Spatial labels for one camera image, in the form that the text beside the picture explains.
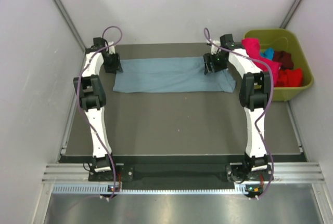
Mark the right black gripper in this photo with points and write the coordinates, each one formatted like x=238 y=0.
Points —
x=208 y=59

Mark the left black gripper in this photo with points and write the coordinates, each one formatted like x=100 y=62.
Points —
x=116 y=66

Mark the light blue t shirt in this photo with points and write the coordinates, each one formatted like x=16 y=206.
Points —
x=171 y=75

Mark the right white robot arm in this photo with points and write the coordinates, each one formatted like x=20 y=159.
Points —
x=255 y=97

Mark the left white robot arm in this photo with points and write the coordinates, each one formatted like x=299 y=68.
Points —
x=91 y=98

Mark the pink t shirt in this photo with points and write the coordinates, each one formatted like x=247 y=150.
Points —
x=252 y=47

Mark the cyan t shirt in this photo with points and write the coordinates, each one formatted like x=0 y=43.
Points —
x=268 y=54

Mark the olive green plastic bin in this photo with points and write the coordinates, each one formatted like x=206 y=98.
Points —
x=284 y=40

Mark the dark maroon t shirt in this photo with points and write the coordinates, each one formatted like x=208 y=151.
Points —
x=285 y=59

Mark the red t shirt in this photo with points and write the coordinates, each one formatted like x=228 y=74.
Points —
x=289 y=78

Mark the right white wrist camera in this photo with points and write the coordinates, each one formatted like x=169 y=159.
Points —
x=215 y=44

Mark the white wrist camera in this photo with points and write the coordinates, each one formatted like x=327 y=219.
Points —
x=215 y=44
x=111 y=48

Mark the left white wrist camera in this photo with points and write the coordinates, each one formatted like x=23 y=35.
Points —
x=111 y=48

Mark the left aluminium corner post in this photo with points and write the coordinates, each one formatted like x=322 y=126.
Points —
x=68 y=21

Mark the aluminium corner post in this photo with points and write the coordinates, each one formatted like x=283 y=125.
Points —
x=68 y=21
x=296 y=3

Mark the right aluminium corner post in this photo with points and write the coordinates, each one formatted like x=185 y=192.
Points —
x=296 y=3

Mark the white slotted cable duct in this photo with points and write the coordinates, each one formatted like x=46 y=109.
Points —
x=107 y=189

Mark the aluminium front rail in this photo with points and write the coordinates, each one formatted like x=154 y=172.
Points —
x=294 y=172

